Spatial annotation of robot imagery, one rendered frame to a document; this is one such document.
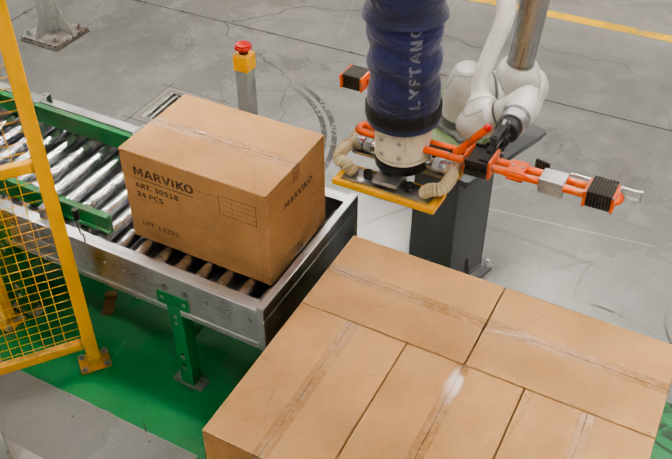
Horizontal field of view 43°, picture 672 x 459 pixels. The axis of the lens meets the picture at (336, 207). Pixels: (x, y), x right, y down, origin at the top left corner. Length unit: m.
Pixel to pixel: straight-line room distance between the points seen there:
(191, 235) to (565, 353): 1.34
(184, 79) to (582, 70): 2.44
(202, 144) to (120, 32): 2.98
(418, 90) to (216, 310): 1.11
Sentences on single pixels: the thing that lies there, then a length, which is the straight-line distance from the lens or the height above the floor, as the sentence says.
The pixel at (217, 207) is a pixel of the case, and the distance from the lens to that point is 2.89.
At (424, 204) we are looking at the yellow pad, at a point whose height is 1.08.
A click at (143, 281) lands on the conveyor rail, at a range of 3.14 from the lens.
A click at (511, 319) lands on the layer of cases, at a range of 2.94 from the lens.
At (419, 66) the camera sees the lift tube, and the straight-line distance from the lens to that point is 2.33.
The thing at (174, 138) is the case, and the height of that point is 0.95.
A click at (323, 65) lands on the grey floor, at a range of 5.34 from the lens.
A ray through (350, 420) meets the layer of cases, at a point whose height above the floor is 0.54.
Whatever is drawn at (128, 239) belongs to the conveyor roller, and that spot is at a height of 0.54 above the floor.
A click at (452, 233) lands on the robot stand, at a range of 3.54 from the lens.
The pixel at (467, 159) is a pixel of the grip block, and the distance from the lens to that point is 2.44.
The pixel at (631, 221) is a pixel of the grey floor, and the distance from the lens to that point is 4.34.
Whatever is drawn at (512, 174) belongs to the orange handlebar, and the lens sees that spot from 2.43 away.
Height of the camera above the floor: 2.64
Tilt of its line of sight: 39 degrees down
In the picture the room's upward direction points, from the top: straight up
